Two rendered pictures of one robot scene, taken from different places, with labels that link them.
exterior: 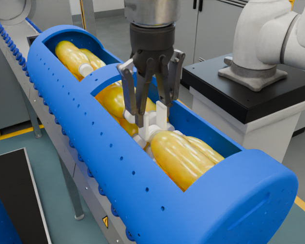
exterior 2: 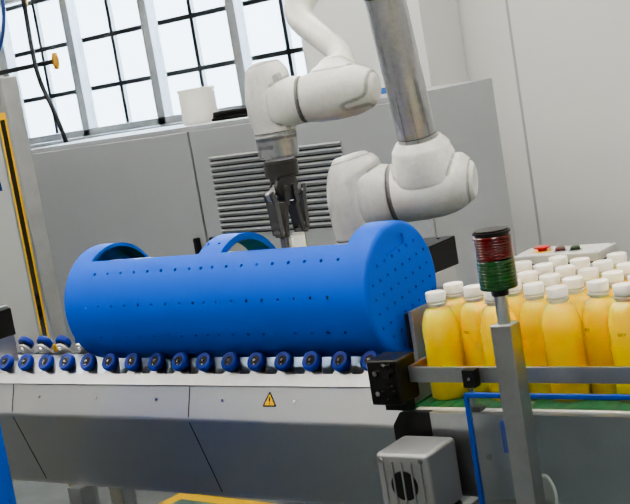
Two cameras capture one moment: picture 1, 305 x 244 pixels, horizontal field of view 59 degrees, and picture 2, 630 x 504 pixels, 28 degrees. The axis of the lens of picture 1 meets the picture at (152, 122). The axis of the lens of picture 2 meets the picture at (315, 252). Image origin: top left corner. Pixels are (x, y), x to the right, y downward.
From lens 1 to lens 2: 2.30 m
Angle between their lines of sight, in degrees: 34
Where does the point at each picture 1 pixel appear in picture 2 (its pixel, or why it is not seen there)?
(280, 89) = not seen: hidden behind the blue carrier
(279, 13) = (369, 166)
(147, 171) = (315, 252)
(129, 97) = (277, 217)
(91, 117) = (237, 263)
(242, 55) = (348, 225)
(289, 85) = not seen: hidden behind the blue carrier
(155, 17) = (287, 150)
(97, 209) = (251, 403)
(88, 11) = (46, 271)
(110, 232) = (280, 406)
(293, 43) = (396, 189)
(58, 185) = not seen: outside the picture
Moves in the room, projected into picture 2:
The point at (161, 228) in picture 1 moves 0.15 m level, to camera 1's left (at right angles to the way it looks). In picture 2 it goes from (342, 269) to (273, 284)
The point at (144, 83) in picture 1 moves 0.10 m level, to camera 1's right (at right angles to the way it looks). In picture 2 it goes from (284, 206) to (327, 198)
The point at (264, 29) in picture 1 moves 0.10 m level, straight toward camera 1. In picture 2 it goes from (360, 186) to (361, 189)
